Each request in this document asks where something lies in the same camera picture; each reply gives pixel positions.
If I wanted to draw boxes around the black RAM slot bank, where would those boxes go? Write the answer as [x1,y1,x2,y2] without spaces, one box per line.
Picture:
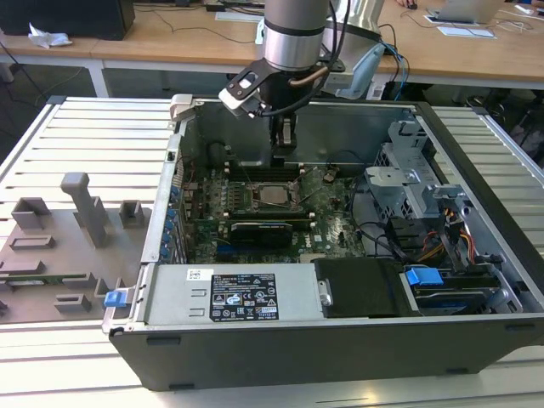
[193,212,316,231]
[227,161,307,179]

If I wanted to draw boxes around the metal drive cage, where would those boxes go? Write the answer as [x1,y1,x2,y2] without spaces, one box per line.
[364,121,468,222]

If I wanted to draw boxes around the blue cable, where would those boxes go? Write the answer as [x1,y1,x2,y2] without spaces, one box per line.
[382,40,411,101]

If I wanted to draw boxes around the black cable in case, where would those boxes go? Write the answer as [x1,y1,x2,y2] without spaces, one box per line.
[350,173,409,260]

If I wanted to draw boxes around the crumpled white paper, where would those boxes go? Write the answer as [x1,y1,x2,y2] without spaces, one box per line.
[27,21,73,48]

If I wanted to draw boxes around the coloured wire bundle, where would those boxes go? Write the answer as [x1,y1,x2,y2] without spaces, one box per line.
[422,206,475,263]

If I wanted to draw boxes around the green RAM stick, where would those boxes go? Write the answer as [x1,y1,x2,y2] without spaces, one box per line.
[0,275,88,286]

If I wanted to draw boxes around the black box on desk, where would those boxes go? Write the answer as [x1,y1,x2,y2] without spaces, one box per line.
[0,0,136,42]

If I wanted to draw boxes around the green motherboard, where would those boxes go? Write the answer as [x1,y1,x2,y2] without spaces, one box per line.
[180,163,371,264]

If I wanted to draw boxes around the silver CPU plate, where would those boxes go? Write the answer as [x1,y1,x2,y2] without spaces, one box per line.
[259,185,287,205]

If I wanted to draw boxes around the grey plastic case latch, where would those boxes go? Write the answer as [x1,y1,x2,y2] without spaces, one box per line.
[169,93,196,122]

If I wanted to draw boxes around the black plastic shroud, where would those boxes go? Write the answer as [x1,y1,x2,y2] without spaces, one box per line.
[314,258,422,320]

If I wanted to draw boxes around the grey parts rack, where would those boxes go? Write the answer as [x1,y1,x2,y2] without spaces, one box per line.
[0,172,154,326]

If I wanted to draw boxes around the metal socket cover frame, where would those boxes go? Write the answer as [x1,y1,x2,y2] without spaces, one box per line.
[292,167,332,204]

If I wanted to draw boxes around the thin wire locking lever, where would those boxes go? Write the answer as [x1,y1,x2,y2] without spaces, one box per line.
[253,198,297,211]
[236,162,258,190]

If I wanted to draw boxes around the blue expansion slot retainers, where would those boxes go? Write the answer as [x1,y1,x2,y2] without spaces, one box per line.
[160,182,179,263]

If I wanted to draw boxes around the black open PC case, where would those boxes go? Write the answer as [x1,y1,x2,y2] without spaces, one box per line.
[100,93,544,392]

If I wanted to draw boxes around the hard disk in blue carrier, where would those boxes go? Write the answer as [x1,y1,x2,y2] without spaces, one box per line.
[403,263,501,316]

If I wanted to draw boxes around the white paper sheet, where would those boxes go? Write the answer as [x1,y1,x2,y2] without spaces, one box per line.
[214,11,265,22]
[436,25,497,39]

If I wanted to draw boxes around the silver laptop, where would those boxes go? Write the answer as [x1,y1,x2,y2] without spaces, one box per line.
[428,0,501,25]

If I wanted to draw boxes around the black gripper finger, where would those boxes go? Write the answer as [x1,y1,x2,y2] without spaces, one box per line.
[269,111,299,168]

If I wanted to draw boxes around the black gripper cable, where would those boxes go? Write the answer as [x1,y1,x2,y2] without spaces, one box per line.
[253,0,354,118]

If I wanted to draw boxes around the grey power supply unit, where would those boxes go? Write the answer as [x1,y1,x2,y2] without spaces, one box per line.
[144,263,322,324]

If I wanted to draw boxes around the CPU socket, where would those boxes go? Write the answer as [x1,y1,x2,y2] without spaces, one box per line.
[249,180,307,213]

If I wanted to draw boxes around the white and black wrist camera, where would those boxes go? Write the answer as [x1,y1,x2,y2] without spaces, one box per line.
[218,70,273,118]

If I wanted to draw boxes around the black graphics card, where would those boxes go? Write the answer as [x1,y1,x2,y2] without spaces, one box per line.
[229,220,294,250]

